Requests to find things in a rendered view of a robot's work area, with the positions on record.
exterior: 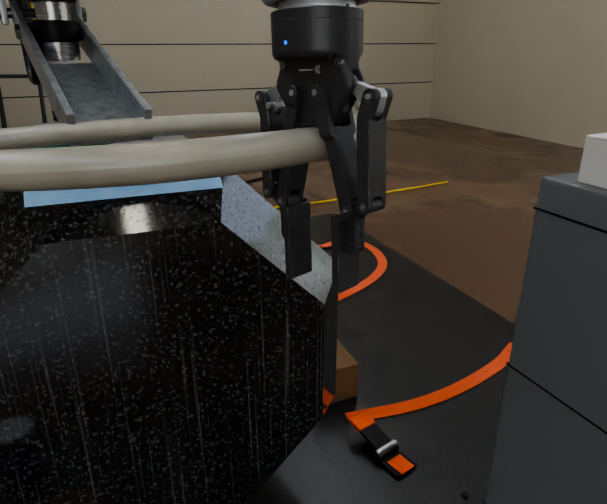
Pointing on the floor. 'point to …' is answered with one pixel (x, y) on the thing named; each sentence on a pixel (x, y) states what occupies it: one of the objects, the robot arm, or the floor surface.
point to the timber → (345, 375)
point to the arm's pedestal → (573, 355)
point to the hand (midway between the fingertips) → (320, 249)
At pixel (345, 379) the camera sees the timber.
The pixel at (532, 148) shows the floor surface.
